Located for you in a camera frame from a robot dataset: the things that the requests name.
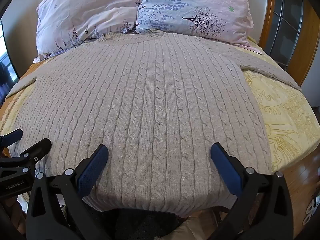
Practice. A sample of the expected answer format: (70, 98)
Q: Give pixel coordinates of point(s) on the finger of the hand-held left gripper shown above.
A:
(37, 150)
(12, 137)

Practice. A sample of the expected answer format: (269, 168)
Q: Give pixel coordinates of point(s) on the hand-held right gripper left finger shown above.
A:
(92, 171)

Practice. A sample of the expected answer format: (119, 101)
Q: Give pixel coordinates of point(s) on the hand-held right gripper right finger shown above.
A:
(226, 171)

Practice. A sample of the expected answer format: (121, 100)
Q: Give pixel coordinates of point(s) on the flat screen television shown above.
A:
(6, 65)

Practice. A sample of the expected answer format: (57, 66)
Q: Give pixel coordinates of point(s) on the person's dark pants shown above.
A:
(147, 226)

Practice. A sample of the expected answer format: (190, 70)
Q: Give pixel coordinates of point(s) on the yellow patterned bed sheet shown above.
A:
(287, 110)

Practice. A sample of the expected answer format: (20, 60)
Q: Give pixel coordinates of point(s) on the white patterned slipper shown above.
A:
(312, 208)

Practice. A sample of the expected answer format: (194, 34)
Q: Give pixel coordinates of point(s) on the pink floral pillow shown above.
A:
(82, 12)

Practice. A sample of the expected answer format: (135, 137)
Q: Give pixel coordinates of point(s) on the dark glass door panel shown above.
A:
(282, 30)

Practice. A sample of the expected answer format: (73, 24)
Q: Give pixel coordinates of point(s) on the pink blue tree-print pillow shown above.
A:
(195, 7)

